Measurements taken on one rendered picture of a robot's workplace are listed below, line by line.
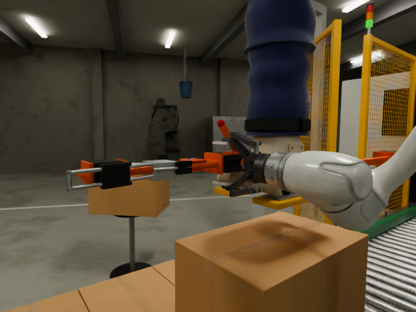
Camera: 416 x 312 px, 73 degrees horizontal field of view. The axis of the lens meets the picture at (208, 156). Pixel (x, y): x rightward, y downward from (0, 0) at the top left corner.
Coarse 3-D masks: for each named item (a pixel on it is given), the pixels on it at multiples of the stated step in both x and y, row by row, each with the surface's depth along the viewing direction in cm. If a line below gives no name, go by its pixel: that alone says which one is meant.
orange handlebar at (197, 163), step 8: (184, 160) 76; (192, 160) 74; (200, 160) 75; (208, 160) 78; (216, 160) 79; (368, 160) 84; (376, 160) 88; (384, 160) 92; (80, 168) 60; (136, 168) 64; (144, 168) 65; (152, 168) 67; (192, 168) 74; (200, 168) 76; (80, 176) 58; (88, 176) 58
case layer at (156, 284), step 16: (144, 272) 155; (160, 272) 155; (80, 288) 139; (96, 288) 139; (112, 288) 139; (128, 288) 139; (144, 288) 139; (160, 288) 139; (32, 304) 126; (48, 304) 126; (64, 304) 126; (80, 304) 126; (96, 304) 126; (112, 304) 126; (128, 304) 126; (144, 304) 126; (160, 304) 127
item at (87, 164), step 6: (84, 162) 61; (90, 162) 60; (96, 162) 60; (102, 162) 60; (108, 162) 60; (114, 162) 61; (120, 162) 62; (90, 174) 58; (96, 174) 59; (84, 180) 62; (90, 180) 58; (96, 180) 59
